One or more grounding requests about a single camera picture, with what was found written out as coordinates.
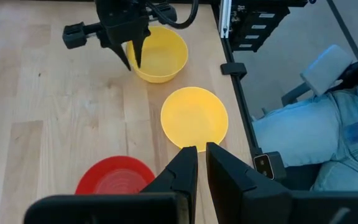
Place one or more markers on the small red plastic bowl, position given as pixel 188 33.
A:
pixel 113 180

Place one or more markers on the black table-level camera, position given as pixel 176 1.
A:
pixel 270 165

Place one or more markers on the silver aluminium frame post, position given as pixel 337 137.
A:
pixel 225 18

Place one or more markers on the black labelled electronics box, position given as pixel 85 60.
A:
pixel 250 34

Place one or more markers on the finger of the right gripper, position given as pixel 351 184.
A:
pixel 121 56
pixel 138 49

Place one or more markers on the grey office chair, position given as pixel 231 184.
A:
pixel 325 70

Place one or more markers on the person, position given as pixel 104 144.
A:
pixel 306 130

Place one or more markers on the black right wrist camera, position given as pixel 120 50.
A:
pixel 75 35

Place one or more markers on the black rail clamp bracket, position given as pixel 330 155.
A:
pixel 233 69

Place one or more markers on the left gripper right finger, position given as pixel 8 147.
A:
pixel 235 193

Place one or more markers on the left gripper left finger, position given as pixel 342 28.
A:
pixel 182 174

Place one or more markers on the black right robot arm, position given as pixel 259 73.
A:
pixel 166 12

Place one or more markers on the black table frame rail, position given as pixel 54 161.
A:
pixel 240 93

